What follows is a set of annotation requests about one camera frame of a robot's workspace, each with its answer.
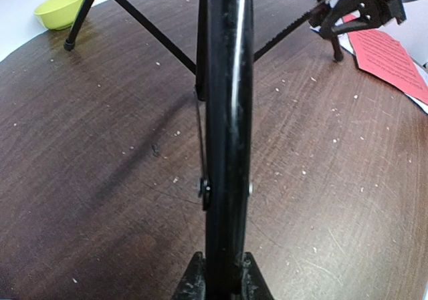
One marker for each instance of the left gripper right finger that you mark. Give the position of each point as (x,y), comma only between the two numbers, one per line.
(254,286)

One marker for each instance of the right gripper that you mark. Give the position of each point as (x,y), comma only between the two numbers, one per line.
(357,15)

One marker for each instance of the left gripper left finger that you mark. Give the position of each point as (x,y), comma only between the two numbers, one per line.
(192,283)

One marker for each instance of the red sheet music paper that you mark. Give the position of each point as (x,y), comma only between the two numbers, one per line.
(379,54)

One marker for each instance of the black music stand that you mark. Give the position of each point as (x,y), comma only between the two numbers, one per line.
(224,83)

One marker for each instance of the white sheet music paper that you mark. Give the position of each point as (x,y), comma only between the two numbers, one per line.
(346,44)

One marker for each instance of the green plastic bowl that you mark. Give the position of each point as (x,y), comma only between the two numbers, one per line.
(57,14)

